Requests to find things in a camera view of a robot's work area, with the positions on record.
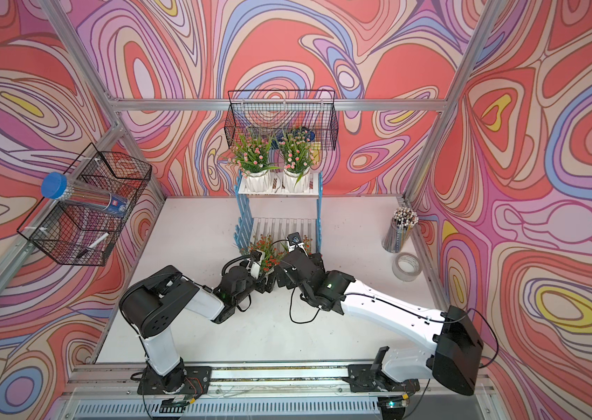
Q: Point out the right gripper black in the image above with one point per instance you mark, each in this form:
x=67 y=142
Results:
x=282 y=277

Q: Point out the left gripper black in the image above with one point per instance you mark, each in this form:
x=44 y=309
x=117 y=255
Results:
x=262 y=288

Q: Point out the red flower potted plant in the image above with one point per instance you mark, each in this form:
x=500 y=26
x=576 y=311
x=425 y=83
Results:
x=307 y=244
x=272 y=250

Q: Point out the pink flower potted plant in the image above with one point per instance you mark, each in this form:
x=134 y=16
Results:
x=296 y=150
x=252 y=155

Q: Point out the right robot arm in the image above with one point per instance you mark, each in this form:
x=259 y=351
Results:
x=446 y=345

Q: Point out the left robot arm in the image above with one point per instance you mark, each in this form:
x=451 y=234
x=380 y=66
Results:
x=152 y=305

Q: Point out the blue and white wooden rack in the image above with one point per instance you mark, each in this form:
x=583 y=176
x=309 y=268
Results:
x=277 y=213

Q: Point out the clear tape roll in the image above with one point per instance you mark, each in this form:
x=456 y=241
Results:
x=406 y=267

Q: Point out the pencil holder with pencils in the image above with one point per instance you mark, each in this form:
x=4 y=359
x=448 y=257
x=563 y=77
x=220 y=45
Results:
x=402 y=223

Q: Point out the white pen in basket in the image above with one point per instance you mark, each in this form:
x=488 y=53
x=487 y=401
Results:
x=93 y=245

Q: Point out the blue capped clear tube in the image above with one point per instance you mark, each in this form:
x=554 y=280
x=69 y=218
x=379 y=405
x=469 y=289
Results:
x=59 y=187

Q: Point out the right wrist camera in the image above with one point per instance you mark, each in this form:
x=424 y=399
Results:
x=294 y=242

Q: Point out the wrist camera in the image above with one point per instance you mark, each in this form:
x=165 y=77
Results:
x=294 y=242
x=254 y=267

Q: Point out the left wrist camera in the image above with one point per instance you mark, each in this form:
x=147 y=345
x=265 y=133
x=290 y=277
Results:
x=254 y=267

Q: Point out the back wire basket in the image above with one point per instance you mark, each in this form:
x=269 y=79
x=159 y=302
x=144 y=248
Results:
x=275 y=113

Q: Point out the wire basket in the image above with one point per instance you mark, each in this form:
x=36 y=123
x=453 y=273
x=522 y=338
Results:
x=61 y=230
x=275 y=113

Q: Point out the left wire basket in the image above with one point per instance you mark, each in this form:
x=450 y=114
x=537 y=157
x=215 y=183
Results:
x=61 y=230

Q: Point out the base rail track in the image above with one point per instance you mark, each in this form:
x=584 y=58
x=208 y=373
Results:
x=265 y=390

